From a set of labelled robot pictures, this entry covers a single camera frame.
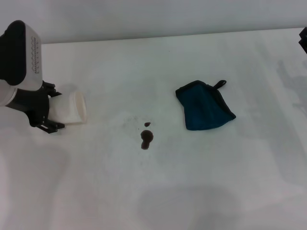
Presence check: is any white paper cup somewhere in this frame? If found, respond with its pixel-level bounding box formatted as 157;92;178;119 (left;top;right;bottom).
48;90;89;126

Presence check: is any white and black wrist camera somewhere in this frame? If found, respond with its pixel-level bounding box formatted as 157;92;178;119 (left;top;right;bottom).
0;20;44;92

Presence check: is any large dark liquid stain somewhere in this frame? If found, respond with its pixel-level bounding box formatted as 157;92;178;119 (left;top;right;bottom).
140;130;154;151

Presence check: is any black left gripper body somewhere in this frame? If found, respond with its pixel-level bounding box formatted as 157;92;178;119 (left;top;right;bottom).
4;80;52;128

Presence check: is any blue rag with black trim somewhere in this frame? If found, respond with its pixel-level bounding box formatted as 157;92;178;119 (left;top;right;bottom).
175;80;237;132

